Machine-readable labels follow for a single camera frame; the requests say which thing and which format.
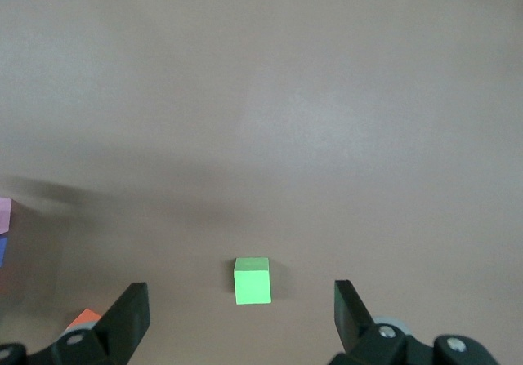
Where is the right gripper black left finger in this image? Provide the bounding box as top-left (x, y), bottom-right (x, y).
top-left (0, 282), bottom-right (151, 365)

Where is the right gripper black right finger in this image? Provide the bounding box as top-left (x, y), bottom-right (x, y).
top-left (329, 279), bottom-right (502, 365)

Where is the pink foam cube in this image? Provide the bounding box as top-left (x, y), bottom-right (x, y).
top-left (0, 196), bottom-right (13, 235)

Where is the orange foam cube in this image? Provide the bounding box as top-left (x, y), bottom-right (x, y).
top-left (65, 308), bottom-right (102, 333)

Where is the green foam cube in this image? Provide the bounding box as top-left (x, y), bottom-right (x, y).
top-left (233, 257), bottom-right (272, 305)

